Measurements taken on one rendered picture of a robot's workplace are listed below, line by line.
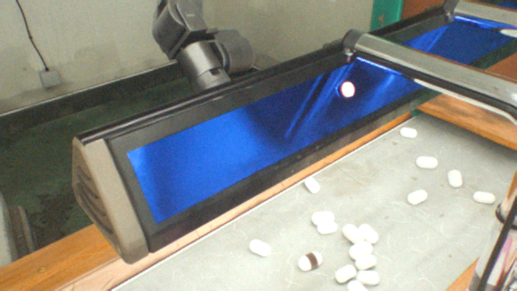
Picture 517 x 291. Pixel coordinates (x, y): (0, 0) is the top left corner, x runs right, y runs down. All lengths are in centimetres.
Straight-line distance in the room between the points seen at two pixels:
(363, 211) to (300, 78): 47
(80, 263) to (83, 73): 206
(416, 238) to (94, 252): 48
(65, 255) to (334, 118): 47
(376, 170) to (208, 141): 61
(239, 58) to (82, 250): 37
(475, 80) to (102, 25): 242
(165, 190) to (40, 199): 186
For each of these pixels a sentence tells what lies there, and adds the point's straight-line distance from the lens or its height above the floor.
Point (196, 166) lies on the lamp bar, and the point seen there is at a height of 108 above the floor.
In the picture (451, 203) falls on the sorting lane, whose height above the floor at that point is 74.
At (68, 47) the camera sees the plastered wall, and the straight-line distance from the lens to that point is 260.
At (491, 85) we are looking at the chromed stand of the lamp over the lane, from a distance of 32.
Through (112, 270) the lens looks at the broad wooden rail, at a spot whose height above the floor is 76.
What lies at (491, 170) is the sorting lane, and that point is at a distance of 94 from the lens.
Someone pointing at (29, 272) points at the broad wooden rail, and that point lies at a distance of 70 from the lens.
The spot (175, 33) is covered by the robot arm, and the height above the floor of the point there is 101.
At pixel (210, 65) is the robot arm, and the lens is 67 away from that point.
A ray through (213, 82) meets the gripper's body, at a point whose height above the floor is 96.
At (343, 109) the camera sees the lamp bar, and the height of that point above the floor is 107.
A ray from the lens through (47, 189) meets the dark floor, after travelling 216.
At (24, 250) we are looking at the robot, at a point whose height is 36.
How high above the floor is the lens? 124
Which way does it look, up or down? 34 degrees down
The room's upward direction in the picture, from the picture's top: straight up
